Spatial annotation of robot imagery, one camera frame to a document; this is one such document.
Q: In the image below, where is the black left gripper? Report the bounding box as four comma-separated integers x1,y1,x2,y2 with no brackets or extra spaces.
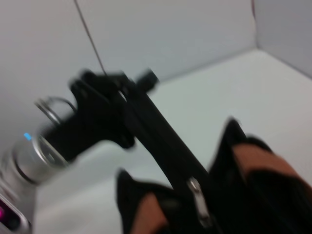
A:
40,69,160,162

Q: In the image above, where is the silver zipper pull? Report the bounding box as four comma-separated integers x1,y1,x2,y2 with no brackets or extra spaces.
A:
186,176,213,229

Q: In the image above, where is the black bag with orange handles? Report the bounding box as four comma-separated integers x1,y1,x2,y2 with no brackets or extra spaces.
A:
115,89,312,234

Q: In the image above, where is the left gripper cable with connector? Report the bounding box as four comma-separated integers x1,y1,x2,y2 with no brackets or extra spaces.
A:
35,96,77,122

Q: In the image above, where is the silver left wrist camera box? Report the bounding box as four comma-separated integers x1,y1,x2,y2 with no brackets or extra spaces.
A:
0,186,33,232

